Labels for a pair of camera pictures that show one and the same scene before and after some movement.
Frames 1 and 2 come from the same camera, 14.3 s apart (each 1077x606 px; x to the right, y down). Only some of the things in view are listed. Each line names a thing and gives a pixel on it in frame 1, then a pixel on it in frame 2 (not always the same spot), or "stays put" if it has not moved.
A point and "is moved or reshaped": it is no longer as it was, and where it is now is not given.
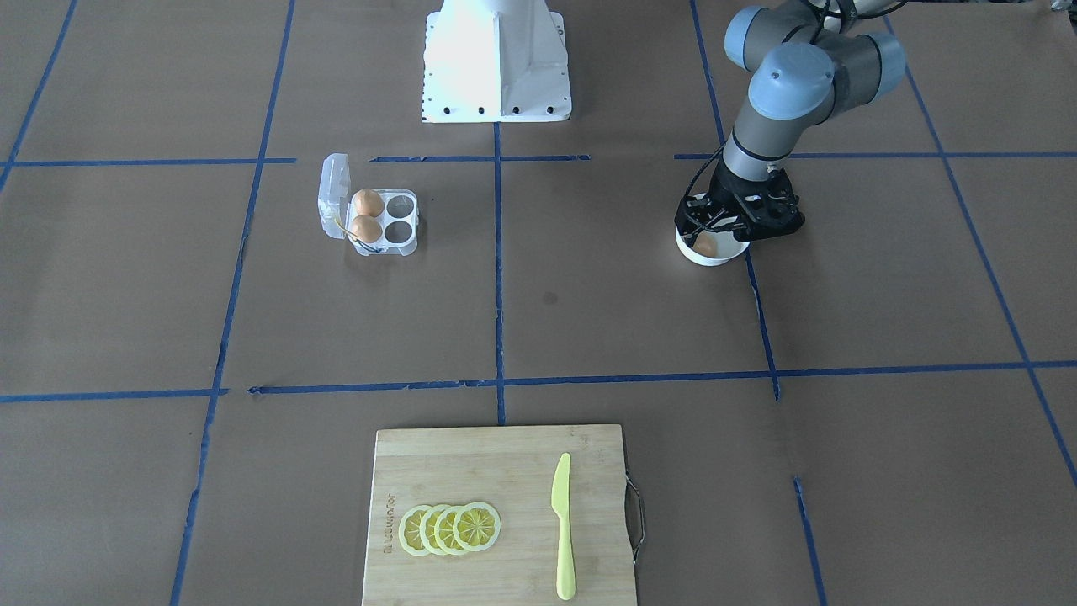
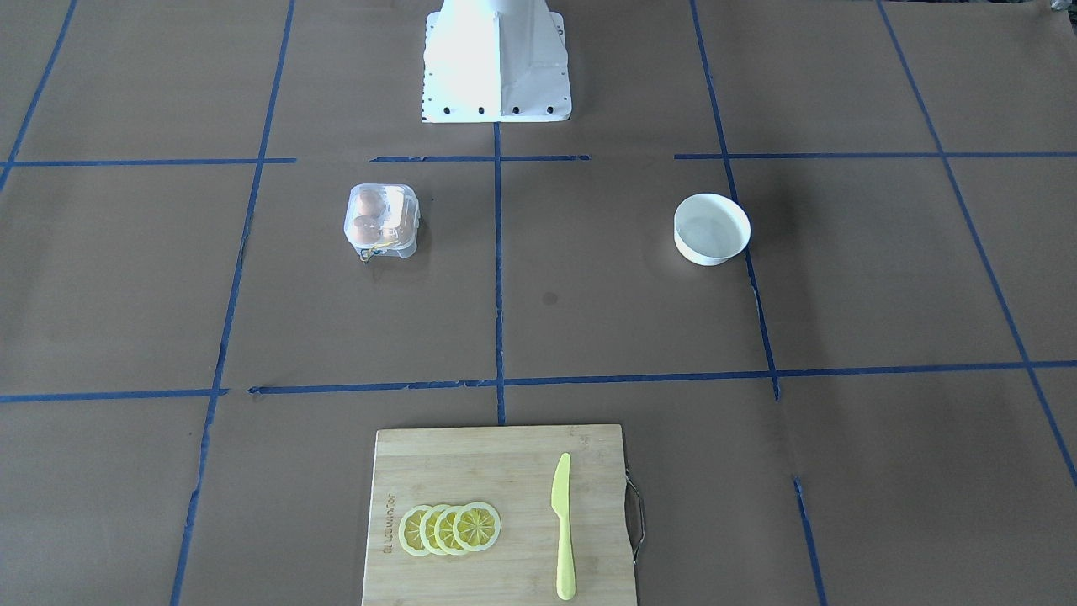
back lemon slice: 476,525 stays put
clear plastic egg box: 400,220 is moved or reshaped
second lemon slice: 427,529 stays put
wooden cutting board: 512,470 stays put
